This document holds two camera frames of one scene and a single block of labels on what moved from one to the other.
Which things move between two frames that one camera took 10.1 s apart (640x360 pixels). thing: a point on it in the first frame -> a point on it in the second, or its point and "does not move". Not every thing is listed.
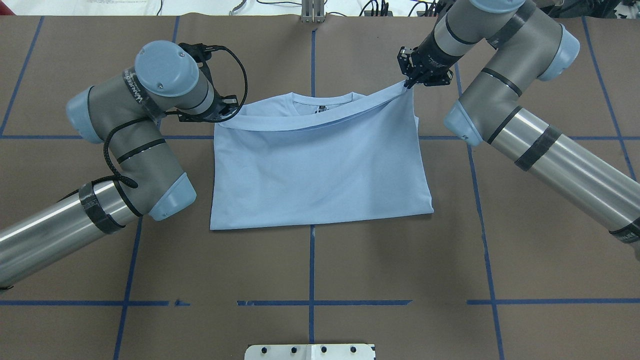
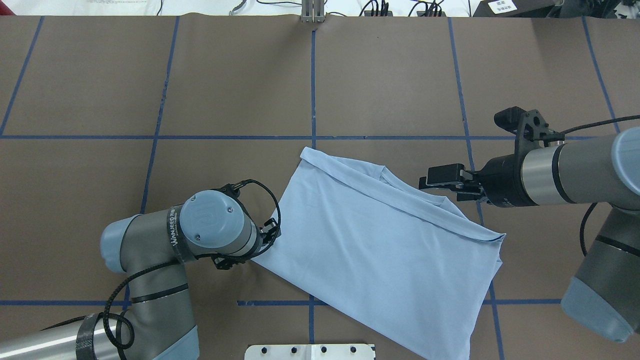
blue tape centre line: x=312 y=302 does not move
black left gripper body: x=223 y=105 -> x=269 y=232
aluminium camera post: x=313 y=11 does not move
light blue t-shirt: x=297 y=159 -> x=412 y=269
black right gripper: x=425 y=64 -> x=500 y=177
